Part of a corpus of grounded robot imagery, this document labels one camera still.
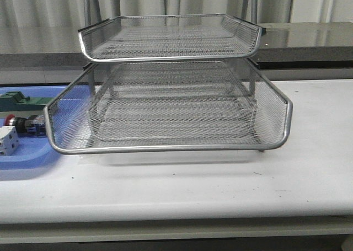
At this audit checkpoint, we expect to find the grey pleated curtain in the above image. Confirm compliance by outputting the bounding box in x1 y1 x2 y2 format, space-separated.
1 0 352 29

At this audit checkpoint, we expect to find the red emergency stop push button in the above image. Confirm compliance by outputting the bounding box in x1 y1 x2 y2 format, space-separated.
3 114 46 137

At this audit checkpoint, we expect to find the blue plastic tray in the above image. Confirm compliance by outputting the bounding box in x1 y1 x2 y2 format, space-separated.
1 85 90 170

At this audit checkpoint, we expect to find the clear tape under rack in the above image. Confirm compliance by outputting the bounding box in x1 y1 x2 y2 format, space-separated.
78 153 104 165

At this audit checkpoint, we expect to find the white circuit breaker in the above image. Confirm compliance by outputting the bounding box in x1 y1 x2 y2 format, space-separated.
0 126 19 156

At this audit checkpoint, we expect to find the grey granite counter ledge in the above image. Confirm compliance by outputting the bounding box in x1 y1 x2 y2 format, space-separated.
1 22 352 86

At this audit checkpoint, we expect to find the green terminal block component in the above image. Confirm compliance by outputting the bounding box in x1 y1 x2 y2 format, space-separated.
1 91 53 112

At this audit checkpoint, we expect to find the silver mesh tray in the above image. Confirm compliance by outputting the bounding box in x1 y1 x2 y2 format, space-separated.
78 14 264 63
44 58 293 154
89 107 256 145

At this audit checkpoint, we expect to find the silver metal rack frame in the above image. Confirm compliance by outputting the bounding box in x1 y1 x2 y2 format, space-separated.
82 0 267 153

